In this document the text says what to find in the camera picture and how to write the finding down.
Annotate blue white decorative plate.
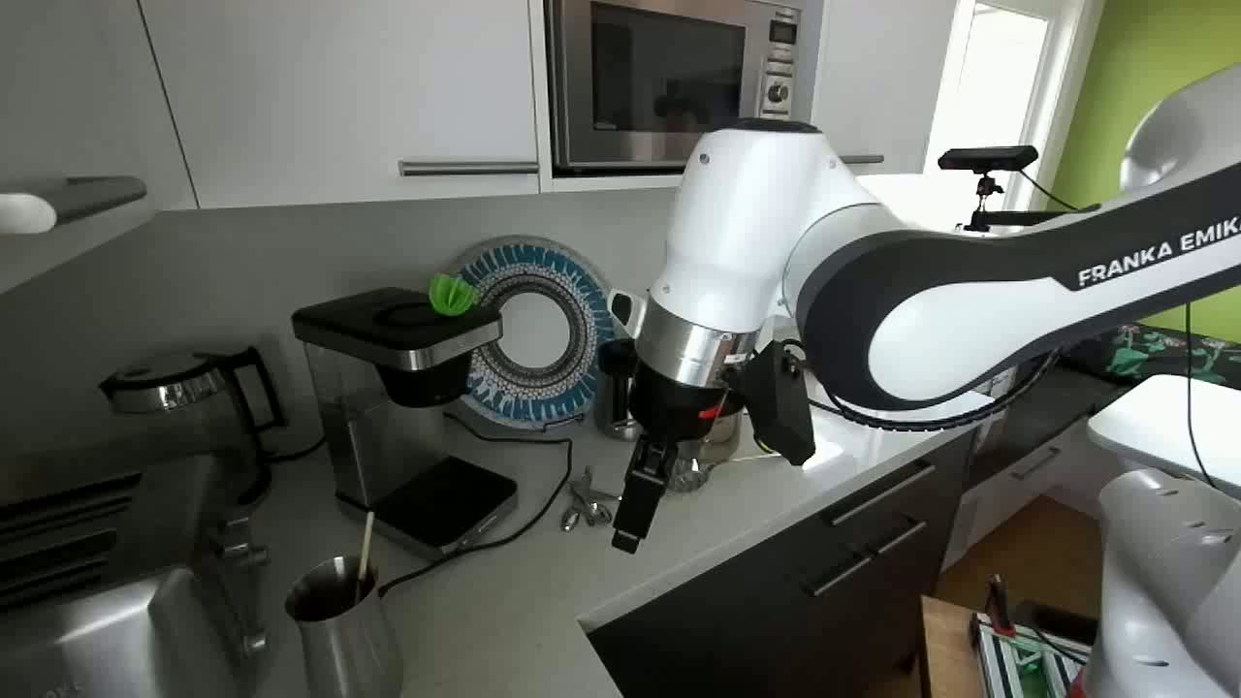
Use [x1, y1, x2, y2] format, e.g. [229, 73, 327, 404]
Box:
[455, 238, 616, 431]

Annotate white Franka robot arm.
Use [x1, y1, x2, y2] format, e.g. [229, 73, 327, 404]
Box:
[613, 67, 1241, 552]

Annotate dark drawer cabinet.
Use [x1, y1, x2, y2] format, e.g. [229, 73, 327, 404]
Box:
[588, 434, 973, 698]

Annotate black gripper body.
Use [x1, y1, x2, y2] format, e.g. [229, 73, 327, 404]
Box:
[633, 337, 743, 455]

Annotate wooden chopstick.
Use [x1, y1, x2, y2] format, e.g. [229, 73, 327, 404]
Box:
[353, 506, 377, 599]

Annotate black silver coffee machine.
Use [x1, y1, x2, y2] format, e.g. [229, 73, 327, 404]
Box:
[289, 285, 514, 557]

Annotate silver cabinet handle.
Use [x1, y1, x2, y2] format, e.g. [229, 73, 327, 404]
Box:
[398, 157, 540, 178]

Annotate stainless steel microwave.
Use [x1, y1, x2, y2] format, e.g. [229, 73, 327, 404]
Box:
[547, 0, 815, 173]

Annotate silver metal cup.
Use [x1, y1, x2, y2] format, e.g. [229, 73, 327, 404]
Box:
[282, 554, 404, 698]

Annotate black camera on stand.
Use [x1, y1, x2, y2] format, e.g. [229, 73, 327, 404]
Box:
[938, 142, 1096, 234]

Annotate silver toaster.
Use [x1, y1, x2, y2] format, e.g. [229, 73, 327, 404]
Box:
[101, 346, 288, 504]

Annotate steel pot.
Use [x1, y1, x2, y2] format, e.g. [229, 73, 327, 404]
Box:
[666, 412, 739, 491]

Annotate black power cable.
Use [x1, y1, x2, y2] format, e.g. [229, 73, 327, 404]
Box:
[371, 408, 576, 599]

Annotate steel sink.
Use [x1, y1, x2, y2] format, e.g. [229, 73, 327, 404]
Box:
[0, 512, 266, 698]

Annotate green plastic clip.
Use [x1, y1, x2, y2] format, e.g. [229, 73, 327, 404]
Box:
[426, 272, 475, 318]

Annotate small metal utensil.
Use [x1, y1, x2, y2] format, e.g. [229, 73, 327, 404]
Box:
[557, 470, 616, 532]

